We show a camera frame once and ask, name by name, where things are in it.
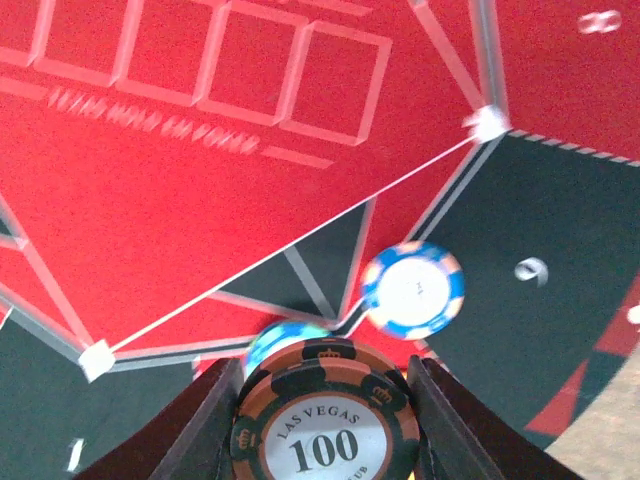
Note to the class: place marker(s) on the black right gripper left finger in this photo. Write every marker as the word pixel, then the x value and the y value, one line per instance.
pixel 189 439

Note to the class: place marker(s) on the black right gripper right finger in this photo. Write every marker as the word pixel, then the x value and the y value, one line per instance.
pixel 461 438

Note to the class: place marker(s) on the brown red poker chip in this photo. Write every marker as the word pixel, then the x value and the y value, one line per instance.
pixel 325 408

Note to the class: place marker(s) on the blue green poker chip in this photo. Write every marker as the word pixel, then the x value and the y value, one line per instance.
pixel 278 336

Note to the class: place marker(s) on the white blue poker chip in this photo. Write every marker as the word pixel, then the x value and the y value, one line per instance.
pixel 413 290

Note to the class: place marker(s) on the round red black poker mat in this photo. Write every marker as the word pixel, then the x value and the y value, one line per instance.
pixel 175 175

